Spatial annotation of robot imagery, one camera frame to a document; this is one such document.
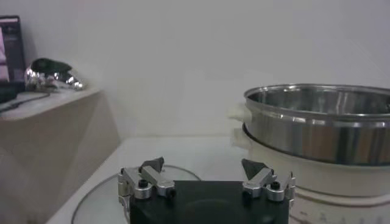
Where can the shiny chrome rounded device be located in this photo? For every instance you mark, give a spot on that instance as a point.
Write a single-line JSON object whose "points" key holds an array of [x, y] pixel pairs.
{"points": [[48, 74]]}

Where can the round glass lid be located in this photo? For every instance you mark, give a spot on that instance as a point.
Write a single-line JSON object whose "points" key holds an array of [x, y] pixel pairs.
{"points": [[100, 201]]}

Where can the stainless steel steamer basket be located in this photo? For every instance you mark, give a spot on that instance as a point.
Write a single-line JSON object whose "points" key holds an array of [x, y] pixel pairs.
{"points": [[304, 137]]}

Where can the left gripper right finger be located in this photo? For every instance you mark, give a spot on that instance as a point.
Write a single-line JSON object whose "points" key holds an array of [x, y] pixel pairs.
{"points": [[259, 182]]}

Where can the white side table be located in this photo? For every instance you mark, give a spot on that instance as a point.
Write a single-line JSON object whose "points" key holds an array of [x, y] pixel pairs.
{"points": [[55, 137]]}

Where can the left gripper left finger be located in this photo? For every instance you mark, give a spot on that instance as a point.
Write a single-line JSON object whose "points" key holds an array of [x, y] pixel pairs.
{"points": [[158, 182]]}

